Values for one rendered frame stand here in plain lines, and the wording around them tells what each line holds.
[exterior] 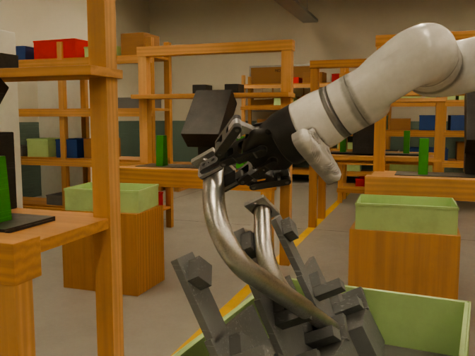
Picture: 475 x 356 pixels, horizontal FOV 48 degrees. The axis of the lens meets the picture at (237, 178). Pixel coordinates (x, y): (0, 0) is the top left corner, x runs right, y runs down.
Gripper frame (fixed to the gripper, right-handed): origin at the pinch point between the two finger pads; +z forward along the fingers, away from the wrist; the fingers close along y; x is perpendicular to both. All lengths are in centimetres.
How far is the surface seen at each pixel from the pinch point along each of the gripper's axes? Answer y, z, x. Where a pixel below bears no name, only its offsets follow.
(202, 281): -5.7, 7.0, 11.7
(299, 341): -34.4, 8.5, 8.3
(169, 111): -237, 254, -450
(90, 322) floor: -158, 226, -128
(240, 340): -14.1, 6.8, 17.1
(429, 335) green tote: -64, -6, 0
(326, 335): -36.4, 4.2, 7.7
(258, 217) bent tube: -16.6, 4.1, -5.6
